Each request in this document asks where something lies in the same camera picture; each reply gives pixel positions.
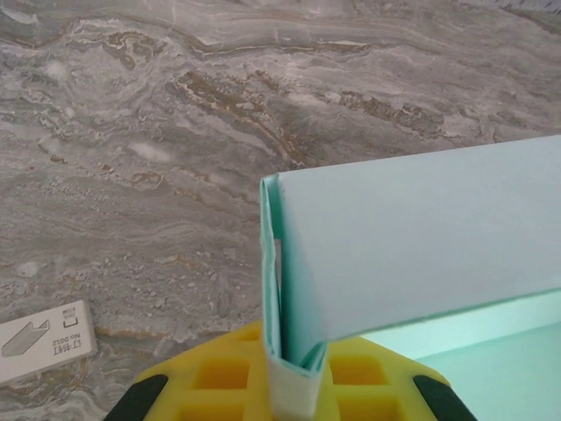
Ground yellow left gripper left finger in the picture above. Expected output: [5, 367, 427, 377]
[103, 318, 276, 421]

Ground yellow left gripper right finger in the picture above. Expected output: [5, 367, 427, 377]
[314, 337, 465, 421]

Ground light blue paper box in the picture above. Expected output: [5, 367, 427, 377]
[259, 134, 561, 417]

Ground small white staple box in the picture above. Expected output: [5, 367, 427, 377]
[0, 300, 98, 387]

